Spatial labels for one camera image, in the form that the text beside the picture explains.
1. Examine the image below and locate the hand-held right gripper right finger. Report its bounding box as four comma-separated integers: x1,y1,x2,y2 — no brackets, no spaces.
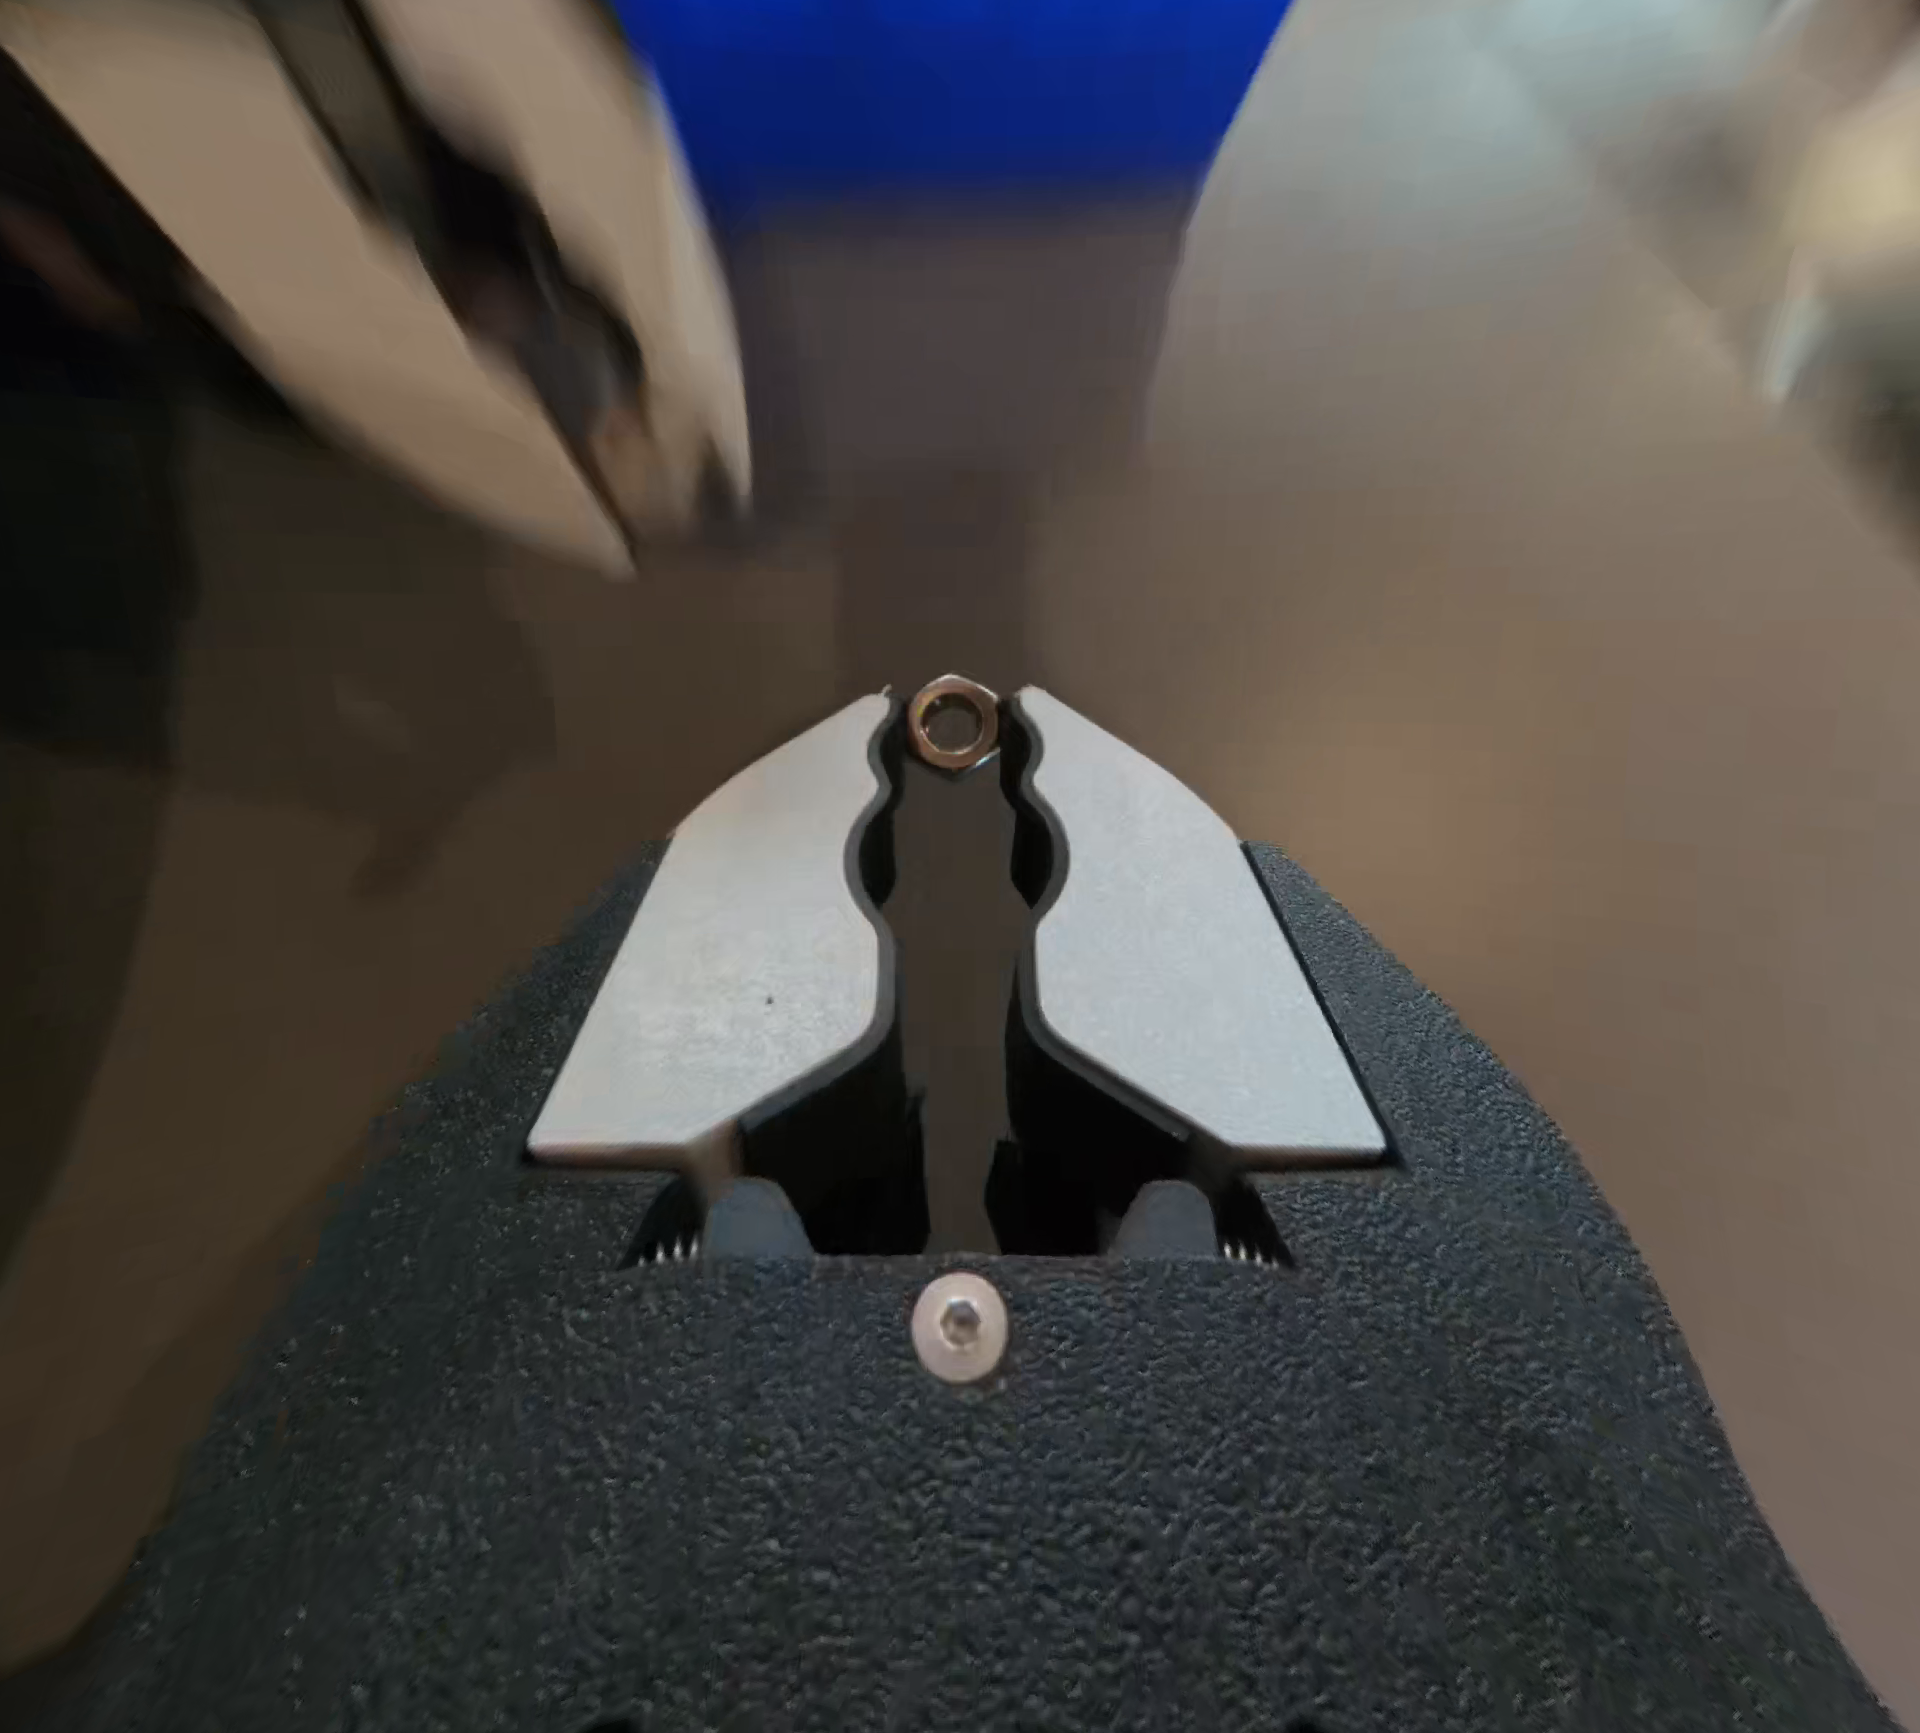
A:
1002,687,1390,1223

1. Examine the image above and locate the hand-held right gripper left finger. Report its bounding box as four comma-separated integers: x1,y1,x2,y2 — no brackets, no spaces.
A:
524,694,922,1223

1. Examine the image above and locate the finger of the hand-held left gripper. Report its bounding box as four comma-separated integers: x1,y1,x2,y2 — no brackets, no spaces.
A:
322,0,754,522
0,0,639,584

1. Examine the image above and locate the metal hex nut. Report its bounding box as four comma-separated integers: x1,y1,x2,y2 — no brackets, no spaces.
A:
905,673,995,767

